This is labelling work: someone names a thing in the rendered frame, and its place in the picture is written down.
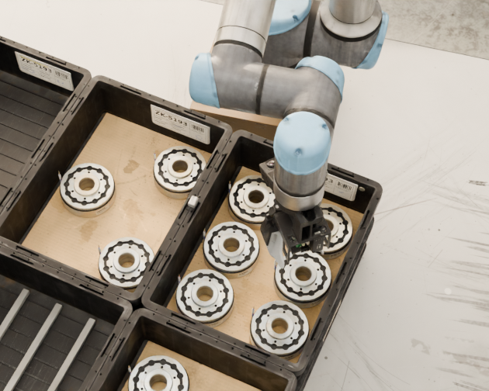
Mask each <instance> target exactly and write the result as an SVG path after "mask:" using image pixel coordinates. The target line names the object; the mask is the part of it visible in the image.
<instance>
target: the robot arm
mask: <svg viewBox="0 0 489 391"><path fill-rule="evenodd" d="M388 22H389V15H388V14H387V13H386V12H384V11H383V10H382V9H381V6H380V3H379V2H378V1H377V0H324V1H318V0H225V1H224V7H223V9H222V13H221V16H220V21H219V25H218V28H217V34H216V37H215V40H214V44H213V49H212V53H210V52H208V53H199V54H197V55H196V57H195V59H194V61H193V63H192V67H191V71H190V76H189V94H190V97H191V99H192V100H193V101H194V102H198V103H201V104H203V105H206V106H212V107H216V108H218V109H220V108H222V109H230V110H235V111H239V112H247V113H252V114H256V115H260V116H267V117H272V118H277V119H282V120H283V121H282V122H281V123H280V124H279V125H278V127H277V130H276V135H275V138H274V144H273V148H274V154H275V158H272V159H269V160H268V161H266V162H264V163H261V164H259V167H260V171H261V174H262V178H263V180H264V181H265V182H266V184H267V185H268V186H269V187H270V189H271V190H272V191H273V192H274V195H275V198H276V204H274V205H273V206H272V207H271V209H269V215H267V216H265V219H264V220H263V222H262V225H261V227H260V231H261V233H262V237H263V239H264V242H265V245H266V247H267V249H268V252H269V254H270V255H271V256H272V257H273V258H275V260H276V262H277V263H278V265H279V267H280V268H284V259H283V253H284V255H285V257H286V260H287V262H290V252H291V253H292V254H295V253H298V252H301V253H302V252H305V251H309V250H310V249H311V251H312V253H315V252H317V251H320V252H321V254H322V255H323V254H324V251H323V246H324V242H325V244H326V247H327V249H329V248H330V243H331V230H330V228H329V226H328V224H327V222H326V220H325V218H324V213H323V211H322V209H321V207H320V205H321V203H322V199H323V196H324V187H325V179H326V176H327V175H328V171H327V168H328V157H329V154H330V150H331V143H332V140H333V136H334V130H335V124H336V120H337V116H338V111H339V106H340V104H341V103H342V98H343V94H342V93H343V88H344V83H345V76H344V72H343V70H342V69H341V67H340V66H339V65H341V66H346V67H350V68H352V69H365V70H369V69H371V68H373V67H374V66H375V65H376V62H377V61H378V59H379V56H380V52H381V50H382V46H383V42H384V39H385V36H386V33H387V27H388ZM327 235H328V239H327V238H326V236H327ZM285 245H286V247H287V252H286V249H285Z"/></svg>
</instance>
